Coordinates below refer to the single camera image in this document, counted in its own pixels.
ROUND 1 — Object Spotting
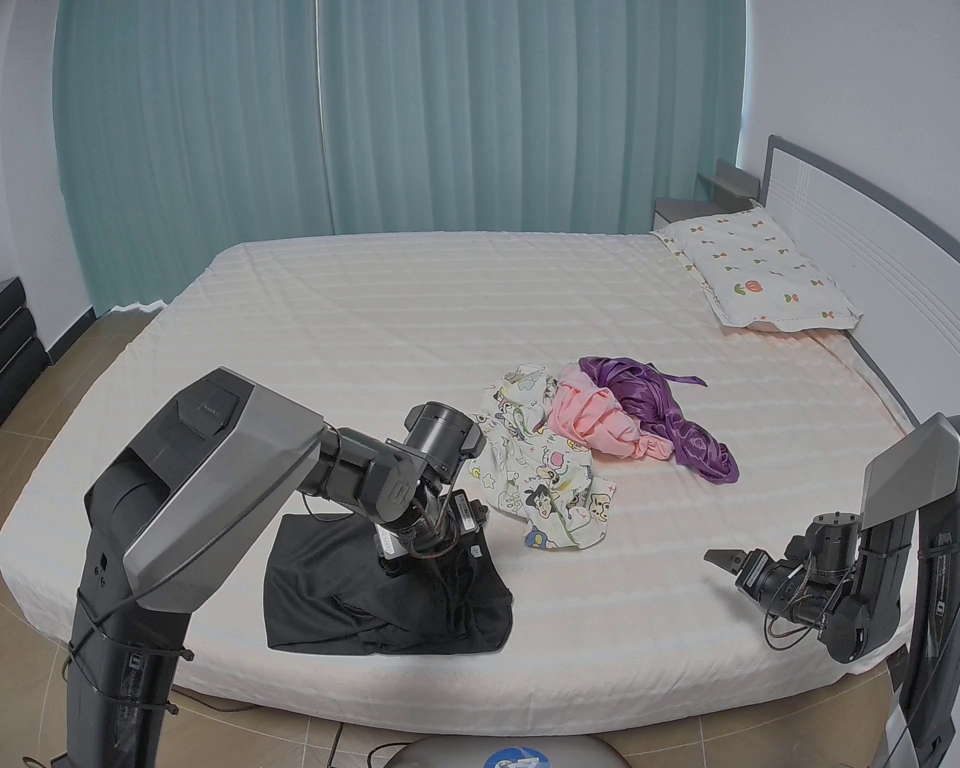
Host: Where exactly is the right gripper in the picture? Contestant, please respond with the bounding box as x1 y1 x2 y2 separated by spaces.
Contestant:
703 549 790 601

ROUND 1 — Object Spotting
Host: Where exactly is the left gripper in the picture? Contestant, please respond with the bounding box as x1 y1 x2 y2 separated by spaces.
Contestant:
373 487 492 577

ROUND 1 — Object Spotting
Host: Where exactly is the black polo shirt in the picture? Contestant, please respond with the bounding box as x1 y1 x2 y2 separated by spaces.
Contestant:
264 512 515 656

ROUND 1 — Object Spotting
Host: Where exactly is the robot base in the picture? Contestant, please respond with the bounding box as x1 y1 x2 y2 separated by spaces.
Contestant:
378 737 631 768

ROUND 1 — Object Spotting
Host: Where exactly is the bed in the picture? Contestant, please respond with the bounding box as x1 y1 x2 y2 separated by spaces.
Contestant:
0 133 960 736

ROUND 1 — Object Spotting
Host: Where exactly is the white printed garment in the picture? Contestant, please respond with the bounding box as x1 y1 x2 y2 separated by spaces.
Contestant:
459 363 618 552

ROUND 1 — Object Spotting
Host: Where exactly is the purple garment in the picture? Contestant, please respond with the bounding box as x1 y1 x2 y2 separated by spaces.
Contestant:
577 356 741 485

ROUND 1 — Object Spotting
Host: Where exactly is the pink garment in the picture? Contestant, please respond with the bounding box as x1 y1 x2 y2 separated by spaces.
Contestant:
546 362 676 462

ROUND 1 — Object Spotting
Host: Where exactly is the white printed pillow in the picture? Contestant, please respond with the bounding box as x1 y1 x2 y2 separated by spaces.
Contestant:
651 206 864 333

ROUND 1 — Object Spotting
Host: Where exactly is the grey bedside table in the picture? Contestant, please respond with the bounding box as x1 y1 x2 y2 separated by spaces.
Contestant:
652 159 762 230

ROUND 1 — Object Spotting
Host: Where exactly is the blue-green curtain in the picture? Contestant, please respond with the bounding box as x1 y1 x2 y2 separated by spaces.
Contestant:
318 0 747 237
52 0 335 316

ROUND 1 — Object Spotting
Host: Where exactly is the black chest of drawers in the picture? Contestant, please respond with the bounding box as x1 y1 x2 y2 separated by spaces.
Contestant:
0 276 50 425

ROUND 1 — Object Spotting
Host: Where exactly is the black cable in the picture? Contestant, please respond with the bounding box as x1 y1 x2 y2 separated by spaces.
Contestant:
327 720 410 768

